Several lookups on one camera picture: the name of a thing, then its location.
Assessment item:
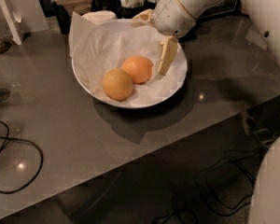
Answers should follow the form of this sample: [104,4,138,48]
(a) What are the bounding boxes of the white bowl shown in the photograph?
[71,18,189,110]

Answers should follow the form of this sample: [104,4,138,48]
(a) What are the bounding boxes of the black cup with napkins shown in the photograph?
[118,0,147,20]

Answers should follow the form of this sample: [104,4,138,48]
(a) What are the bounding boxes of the white paper liner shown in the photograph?
[68,11,188,108]

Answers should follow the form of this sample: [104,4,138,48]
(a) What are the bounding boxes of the orange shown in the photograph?
[103,68,133,101]
[121,56,153,84]

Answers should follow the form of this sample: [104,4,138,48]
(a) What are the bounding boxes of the black cables on floor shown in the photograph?
[150,149,262,224]

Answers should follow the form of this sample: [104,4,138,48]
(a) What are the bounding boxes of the black cable on table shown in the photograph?
[0,118,44,195]

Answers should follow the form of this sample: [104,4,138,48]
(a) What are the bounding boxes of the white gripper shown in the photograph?
[132,0,196,76]

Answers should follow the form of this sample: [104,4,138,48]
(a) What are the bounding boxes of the white stand board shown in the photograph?
[0,0,23,45]

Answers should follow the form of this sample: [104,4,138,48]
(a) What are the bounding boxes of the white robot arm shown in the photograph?
[133,0,280,224]

